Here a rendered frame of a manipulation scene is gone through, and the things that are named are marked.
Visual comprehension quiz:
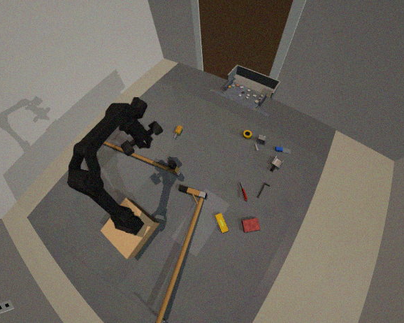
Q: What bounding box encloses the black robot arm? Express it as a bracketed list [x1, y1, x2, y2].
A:
[67, 97, 147, 235]

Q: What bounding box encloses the red flat block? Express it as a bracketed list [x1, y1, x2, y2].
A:
[242, 218, 260, 233]

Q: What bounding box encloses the yellow ring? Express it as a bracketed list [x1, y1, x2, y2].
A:
[243, 130, 252, 139]

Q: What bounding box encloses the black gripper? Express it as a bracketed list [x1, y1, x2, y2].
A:
[121, 121, 163, 156]

